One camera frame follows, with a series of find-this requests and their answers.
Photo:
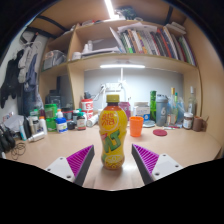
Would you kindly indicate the yellow drink bottle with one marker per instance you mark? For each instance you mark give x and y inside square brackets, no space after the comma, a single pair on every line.
[113,133]

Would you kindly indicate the clear glass bottle white cap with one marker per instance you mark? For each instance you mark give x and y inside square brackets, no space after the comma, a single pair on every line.
[192,103]

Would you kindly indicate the white and blue box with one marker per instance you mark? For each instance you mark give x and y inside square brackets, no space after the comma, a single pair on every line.
[141,110]

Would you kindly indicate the dark bottle green cap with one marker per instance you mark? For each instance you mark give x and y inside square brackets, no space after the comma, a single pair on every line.
[81,122]

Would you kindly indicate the pink carton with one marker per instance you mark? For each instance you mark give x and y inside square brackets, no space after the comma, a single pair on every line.
[125,108]

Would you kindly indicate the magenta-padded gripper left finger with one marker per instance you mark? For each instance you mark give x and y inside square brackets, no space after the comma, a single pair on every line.
[68,168]

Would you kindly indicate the clear bottle gold cap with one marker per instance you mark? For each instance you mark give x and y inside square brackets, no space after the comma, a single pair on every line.
[172,110]

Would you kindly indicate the red and white canister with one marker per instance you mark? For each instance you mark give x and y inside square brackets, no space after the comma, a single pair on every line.
[87,106]

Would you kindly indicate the green container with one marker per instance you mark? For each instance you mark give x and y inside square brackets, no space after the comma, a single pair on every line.
[50,111]

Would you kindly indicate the black bag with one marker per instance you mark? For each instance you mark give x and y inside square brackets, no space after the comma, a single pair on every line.
[53,99]

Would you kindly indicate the flat round red coaster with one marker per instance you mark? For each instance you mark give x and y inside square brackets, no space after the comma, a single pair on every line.
[160,132]

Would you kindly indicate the brown jar white lid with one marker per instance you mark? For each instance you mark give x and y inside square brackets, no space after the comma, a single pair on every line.
[188,121]

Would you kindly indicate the black jacket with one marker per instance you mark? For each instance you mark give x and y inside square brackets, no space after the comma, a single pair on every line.
[10,80]

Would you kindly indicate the white bottle blue cap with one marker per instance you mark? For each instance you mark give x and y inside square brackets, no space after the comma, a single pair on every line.
[61,126]

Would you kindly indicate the orange plastic cup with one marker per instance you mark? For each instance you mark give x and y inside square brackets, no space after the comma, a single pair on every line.
[136,126]

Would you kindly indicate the blue garment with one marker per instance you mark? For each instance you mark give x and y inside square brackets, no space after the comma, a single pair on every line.
[31,90]

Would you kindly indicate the white bottle orange cap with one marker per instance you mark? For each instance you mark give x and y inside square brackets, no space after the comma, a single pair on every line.
[43,126]

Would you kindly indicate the clear bottle green cap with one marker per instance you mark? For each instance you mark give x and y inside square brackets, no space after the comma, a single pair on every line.
[176,100]

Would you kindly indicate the white spray bottle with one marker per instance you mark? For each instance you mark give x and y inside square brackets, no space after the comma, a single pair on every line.
[36,136]

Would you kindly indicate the brown mug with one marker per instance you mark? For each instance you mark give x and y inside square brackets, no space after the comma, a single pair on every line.
[198,124]

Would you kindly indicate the white grey garment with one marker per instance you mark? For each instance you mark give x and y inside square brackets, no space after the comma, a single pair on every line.
[28,61]

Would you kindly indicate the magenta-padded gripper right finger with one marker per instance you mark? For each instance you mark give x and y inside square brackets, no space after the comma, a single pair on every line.
[160,166]

